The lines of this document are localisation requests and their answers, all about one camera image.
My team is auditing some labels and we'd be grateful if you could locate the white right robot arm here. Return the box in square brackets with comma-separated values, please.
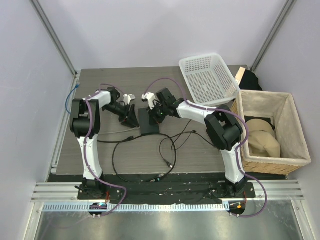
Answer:
[141, 88, 247, 198]

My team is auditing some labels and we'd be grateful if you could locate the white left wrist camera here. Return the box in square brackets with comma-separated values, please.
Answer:
[123, 94, 136, 105]

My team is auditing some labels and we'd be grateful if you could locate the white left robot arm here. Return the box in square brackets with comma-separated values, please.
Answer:
[69, 86, 140, 200]

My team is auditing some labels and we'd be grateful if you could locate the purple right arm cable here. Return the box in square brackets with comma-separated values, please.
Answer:
[145, 77, 268, 219]

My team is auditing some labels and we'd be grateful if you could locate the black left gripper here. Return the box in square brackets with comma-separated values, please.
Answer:
[103, 103, 140, 130]

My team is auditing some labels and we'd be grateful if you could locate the black fabric bag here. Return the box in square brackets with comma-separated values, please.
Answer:
[239, 69, 263, 91]

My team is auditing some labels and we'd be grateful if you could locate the white plastic mesh basket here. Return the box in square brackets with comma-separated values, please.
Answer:
[179, 53, 240, 107]

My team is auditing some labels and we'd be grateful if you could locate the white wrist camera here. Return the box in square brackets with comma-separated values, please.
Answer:
[141, 92, 156, 110]
[123, 94, 136, 105]

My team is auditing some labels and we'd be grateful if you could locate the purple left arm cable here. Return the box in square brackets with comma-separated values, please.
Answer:
[49, 83, 128, 230]

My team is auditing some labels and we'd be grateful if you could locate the black mains power cord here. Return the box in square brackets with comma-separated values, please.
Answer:
[159, 136, 178, 169]

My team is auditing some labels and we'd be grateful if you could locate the black ethernet cable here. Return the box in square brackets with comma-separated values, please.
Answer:
[111, 136, 166, 183]

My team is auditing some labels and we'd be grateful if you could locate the blue ethernet cable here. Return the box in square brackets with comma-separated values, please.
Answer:
[65, 82, 81, 115]

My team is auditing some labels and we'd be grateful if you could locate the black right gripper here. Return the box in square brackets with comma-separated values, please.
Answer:
[147, 102, 168, 126]

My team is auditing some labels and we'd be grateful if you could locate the brown cardboard piece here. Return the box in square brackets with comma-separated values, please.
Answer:
[234, 67, 247, 85]

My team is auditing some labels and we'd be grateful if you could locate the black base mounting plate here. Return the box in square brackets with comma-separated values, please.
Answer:
[75, 173, 256, 205]

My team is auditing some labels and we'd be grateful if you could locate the black cable with green-banded plug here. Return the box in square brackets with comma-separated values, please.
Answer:
[97, 129, 216, 183]

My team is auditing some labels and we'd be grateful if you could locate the aluminium extrusion rail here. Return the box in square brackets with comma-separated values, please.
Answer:
[31, 180, 304, 204]

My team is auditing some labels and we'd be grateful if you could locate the thin black adapter cord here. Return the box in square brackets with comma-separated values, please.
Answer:
[171, 119, 198, 152]

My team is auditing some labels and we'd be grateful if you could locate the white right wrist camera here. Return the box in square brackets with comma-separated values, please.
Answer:
[141, 92, 156, 110]

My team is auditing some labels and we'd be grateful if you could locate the wicker basket with cloth liner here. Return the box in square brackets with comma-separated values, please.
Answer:
[234, 90, 312, 175]

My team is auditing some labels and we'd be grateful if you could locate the beige cloth bundle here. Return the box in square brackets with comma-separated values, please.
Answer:
[246, 118, 281, 158]

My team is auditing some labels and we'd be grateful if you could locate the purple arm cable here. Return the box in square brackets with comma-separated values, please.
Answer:
[49, 83, 128, 230]
[145, 77, 268, 219]

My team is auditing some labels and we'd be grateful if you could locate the black network switch box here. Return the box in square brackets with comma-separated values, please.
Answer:
[138, 108, 160, 136]

